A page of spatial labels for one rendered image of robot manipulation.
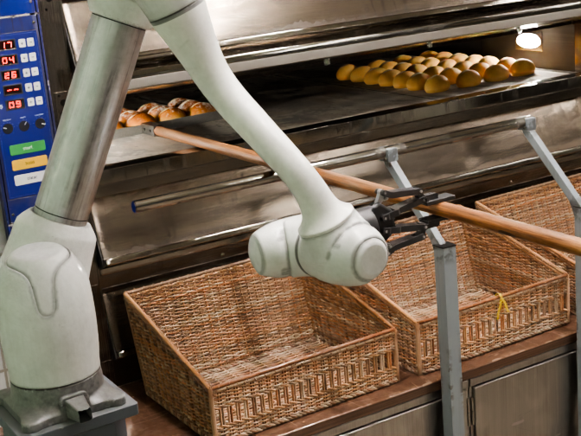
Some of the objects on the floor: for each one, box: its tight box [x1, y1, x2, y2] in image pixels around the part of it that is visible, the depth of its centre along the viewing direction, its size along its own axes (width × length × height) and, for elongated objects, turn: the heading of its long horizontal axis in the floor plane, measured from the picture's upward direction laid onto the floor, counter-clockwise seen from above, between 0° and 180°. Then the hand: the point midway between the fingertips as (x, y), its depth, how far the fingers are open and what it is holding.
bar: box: [131, 115, 581, 436], centre depth 284 cm, size 31×127×118 cm, turn 138°
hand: (437, 208), depth 212 cm, fingers closed on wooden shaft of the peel, 3 cm apart
